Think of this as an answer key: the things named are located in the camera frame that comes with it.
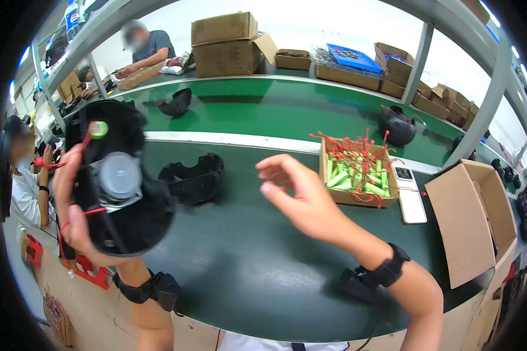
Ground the silver plastic bag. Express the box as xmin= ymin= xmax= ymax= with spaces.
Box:
xmin=160 ymin=52 xmax=192 ymax=76

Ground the woven basket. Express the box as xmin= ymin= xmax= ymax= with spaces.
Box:
xmin=42 ymin=291 xmax=74 ymax=348

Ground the red plastic stool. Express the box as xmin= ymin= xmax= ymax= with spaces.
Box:
xmin=24 ymin=233 xmax=45 ymax=269
xmin=74 ymin=256 xmax=113 ymax=291

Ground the heap of brown cartons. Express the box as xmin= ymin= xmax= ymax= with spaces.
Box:
xmin=412 ymin=82 xmax=480 ymax=131

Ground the open empty carton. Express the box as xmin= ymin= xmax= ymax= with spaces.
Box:
xmin=424 ymin=159 xmax=519 ymax=290

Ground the small shallow carton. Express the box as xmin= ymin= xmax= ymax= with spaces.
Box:
xmin=275 ymin=49 xmax=312 ymax=71

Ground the stack of open cartons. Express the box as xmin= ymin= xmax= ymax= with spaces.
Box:
xmin=374 ymin=42 xmax=416 ymax=100

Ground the black curved shell piece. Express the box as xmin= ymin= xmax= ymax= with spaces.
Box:
xmin=158 ymin=88 xmax=193 ymax=118

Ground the closed brown carton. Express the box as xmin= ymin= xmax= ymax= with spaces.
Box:
xmin=191 ymin=12 xmax=259 ymax=47

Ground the long brown carton tray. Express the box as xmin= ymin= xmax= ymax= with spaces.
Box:
xmin=116 ymin=61 xmax=166 ymax=91

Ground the black half ring shell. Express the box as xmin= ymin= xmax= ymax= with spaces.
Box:
xmin=158 ymin=152 xmax=226 ymax=205

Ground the large brown carton open flap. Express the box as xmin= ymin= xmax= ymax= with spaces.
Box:
xmin=192 ymin=32 xmax=278 ymax=79

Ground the white phone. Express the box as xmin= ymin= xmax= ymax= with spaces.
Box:
xmin=391 ymin=166 xmax=428 ymax=225

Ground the black wrist band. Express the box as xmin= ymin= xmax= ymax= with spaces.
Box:
xmin=112 ymin=269 xmax=182 ymax=313
xmin=337 ymin=242 xmax=412 ymax=304

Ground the person's left hand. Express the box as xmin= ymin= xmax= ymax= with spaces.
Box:
xmin=52 ymin=145 xmax=133 ymax=268

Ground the person's right hand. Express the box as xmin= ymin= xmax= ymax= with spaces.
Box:
xmin=255 ymin=154 xmax=366 ymax=252

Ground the grey metal frame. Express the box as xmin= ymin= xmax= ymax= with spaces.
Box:
xmin=30 ymin=0 xmax=527 ymax=169

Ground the plastic drink bottle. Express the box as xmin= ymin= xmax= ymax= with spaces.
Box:
xmin=64 ymin=0 xmax=83 ymax=43

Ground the carton of green batteries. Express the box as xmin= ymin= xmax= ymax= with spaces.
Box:
xmin=309 ymin=127 xmax=427 ymax=209

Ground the black dome housing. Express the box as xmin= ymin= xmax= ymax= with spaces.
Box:
xmin=377 ymin=105 xmax=418 ymax=148

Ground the person's body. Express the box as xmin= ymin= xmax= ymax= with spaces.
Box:
xmin=216 ymin=330 xmax=351 ymax=351

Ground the green battery with red wires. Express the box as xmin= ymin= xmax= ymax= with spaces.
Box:
xmin=34 ymin=121 xmax=110 ymax=170

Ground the carton with blue lid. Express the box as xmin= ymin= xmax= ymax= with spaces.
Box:
xmin=311 ymin=43 xmax=384 ymax=92

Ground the green conveyor belt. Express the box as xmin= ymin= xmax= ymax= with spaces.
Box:
xmin=64 ymin=77 xmax=468 ymax=168

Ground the black round housing with motor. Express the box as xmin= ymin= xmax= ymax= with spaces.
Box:
xmin=65 ymin=99 xmax=179 ymax=258

